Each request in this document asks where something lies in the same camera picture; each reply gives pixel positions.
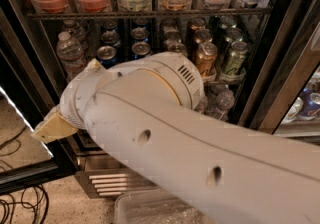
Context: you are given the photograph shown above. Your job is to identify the clear water bottle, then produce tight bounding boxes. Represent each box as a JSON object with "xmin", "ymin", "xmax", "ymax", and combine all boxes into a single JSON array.
[
  {"xmin": 62, "ymin": 20, "xmax": 89, "ymax": 50},
  {"xmin": 56, "ymin": 31, "xmax": 87, "ymax": 79}
]

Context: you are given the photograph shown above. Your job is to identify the second row green can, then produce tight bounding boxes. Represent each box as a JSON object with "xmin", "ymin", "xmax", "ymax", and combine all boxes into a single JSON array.
[{"xmin": 221, "ymin": 27, "xmax": 244, "ymax": 47}]

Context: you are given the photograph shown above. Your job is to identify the steel fridge vent grille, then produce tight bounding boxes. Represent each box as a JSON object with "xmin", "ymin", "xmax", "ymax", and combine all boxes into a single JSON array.
[{"xmin": 75, "ymin": 154, "xmax": 156, "ymax": 198}]

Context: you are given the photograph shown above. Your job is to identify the second row right Pepsi can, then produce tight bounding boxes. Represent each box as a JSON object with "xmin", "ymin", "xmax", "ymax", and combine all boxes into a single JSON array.
[{"xmin": 131, "ymin": 27, "xmax": 150, "ymax": 43}]

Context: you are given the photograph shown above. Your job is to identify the upper wire shelf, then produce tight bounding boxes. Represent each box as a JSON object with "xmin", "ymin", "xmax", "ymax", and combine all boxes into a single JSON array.
[{"xmin": 27, "ymin": 7, "xmax": 272, "ymax": 20}]

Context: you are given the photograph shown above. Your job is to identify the second row gold can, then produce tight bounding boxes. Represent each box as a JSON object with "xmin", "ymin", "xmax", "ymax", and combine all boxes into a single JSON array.
[{"xmin": 193, "ymin": 29, "xmax": 213, "ymax": 45}]

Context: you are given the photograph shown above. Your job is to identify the front left Pepsi can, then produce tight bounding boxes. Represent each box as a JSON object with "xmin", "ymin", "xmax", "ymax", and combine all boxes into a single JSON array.
[{"xmin": 96, "ymin": 46, "xmax": 118, "ymax": 68}]

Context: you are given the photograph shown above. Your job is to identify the white green soda can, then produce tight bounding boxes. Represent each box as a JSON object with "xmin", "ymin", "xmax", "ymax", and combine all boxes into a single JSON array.
[{"xmin": 167, "ymin": 42, "xmax": 188, "ymax": 57}]

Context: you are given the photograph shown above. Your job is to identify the blue can behind glass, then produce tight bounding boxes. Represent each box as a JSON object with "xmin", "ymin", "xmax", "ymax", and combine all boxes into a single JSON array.
[{"xmin": 298, "ymin": 88, "xmax": 320, "ymax": 120}]

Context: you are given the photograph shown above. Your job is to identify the open fridge glass door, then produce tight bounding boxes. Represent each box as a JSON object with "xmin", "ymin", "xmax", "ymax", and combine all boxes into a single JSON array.
[{"xmin": 0, "ymin": 7, "xmax": 77, "ymax": 194}]

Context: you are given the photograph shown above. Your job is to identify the clear plastic bin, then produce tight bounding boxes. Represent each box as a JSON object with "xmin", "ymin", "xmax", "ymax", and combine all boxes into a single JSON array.
[{"xmin": 114, "ymin": 189, "xmax": 202, "ymax": 224}]

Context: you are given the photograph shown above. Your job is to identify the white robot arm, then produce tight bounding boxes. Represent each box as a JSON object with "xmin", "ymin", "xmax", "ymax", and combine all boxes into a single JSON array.
[{"xmin": 32, "ymin": 52, "xmax": 320, "ymax": 224}]

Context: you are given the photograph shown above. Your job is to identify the second row pepsi can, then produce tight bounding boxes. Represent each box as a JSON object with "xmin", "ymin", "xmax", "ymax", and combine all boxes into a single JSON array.
[
  {"xmin": 131, "ymin": 27, "xmax": 150, "ymax": 43},
  {"xmin": 100, "ymin": 31, "xmax": 121, "ymax": 48}
]

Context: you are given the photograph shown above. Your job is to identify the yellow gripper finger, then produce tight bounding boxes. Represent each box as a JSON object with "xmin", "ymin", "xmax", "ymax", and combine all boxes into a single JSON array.
[
  {"xmin": 86, "ymin": 59, "xmax": 103, "ymax": 70},
  {"xmin": 31, "ymin": 109, "xmax": 78, "ymax": 143}
]

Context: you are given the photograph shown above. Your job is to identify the black floor cables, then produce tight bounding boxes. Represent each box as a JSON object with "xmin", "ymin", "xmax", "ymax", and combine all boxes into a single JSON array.
[{"xmin": 0, "ymin": 185, "xmax": 50, "ymax": 224}]

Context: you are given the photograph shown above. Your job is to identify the gold soda can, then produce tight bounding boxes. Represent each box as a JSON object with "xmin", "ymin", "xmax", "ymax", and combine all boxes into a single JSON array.
[{"xmin": 194, "ymin": 42, "xmax": 218, "ymax": 78}]

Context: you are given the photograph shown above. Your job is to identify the right bottom water bottle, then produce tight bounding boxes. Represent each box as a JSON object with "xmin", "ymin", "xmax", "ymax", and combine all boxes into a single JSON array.
[{"xmin": 205, "ymin": 89, "xmax": 235, "ymax": 121}]

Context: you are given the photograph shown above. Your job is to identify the second row left Pepsi can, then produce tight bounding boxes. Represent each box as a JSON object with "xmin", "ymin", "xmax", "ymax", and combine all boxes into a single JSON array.
[{"xmin": 100, "ymin": 31, "xmax": 121, "ymax": 48}]

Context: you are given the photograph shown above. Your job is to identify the front right Pepsi can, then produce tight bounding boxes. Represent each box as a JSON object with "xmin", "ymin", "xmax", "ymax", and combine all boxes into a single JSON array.
[{"xmin": 130, "ymin": 42, "xmax": 151, "ymax": 60}]

